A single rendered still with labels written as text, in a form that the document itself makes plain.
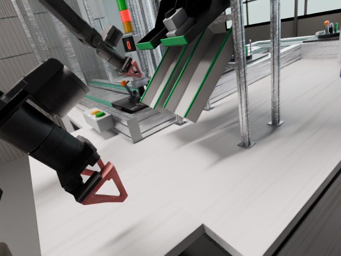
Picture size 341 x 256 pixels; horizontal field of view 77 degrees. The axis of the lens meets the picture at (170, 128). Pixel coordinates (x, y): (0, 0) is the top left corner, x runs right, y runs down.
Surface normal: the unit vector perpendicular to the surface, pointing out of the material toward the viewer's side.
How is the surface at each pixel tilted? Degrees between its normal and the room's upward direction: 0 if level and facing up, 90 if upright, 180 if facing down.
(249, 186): 0
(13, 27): 90
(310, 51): 90
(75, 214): 0
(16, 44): 90
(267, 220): 0
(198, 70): 45
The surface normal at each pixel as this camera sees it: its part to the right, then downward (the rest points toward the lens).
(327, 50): -0.78, 0.40
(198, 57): 0.45, 0.29
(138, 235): -0.21, -0.89
